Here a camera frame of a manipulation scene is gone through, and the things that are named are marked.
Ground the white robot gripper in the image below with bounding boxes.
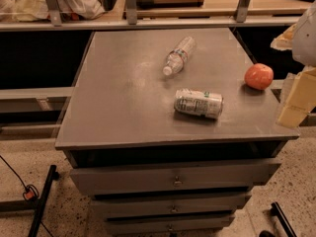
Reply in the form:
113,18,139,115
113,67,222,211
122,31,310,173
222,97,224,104
271,2,316,128

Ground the silver 7up soda can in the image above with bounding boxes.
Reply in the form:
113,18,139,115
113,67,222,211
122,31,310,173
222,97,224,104
174,88,224,119

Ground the orange round fruit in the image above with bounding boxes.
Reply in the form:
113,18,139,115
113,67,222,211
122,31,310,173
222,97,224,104
244,63,274,90

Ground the clear plastic water bottle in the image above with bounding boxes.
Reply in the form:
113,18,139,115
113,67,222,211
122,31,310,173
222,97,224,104
163,37,197,76

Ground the top grey drawer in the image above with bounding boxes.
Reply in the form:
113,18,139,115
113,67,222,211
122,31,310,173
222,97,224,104
70,159,280,196

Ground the grey drawer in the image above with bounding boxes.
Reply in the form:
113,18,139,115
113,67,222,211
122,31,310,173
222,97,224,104
70,159,280,196
91,192,251,218
105,214,235,235

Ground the grey drawer cabinet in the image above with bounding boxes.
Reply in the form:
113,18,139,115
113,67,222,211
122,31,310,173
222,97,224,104
55,29,298,228

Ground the black stand leg right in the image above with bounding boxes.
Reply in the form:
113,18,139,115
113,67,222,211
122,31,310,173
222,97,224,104
259,201,298,237

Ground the black stand leg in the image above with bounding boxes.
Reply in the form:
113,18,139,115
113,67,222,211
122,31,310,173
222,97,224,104
28,165,59,237
259,201,298,237

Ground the middle grey drawer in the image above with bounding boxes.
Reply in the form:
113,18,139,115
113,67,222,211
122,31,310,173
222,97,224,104
91,192,251,218

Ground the bottom grey drawer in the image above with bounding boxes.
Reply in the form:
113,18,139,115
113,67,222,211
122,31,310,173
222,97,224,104
105,214,235,235

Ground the black stand leg left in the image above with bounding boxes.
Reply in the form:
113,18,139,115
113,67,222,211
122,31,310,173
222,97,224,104
28,165,59,237

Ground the white crumpled cloth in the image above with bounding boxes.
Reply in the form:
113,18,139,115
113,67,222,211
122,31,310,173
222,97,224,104
0,0,105,22

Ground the grey metal rail frame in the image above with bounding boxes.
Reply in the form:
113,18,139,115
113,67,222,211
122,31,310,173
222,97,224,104
0,0,309,32

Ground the black cable with orange clip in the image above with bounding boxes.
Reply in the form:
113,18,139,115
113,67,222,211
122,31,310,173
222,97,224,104
0,154,55,237

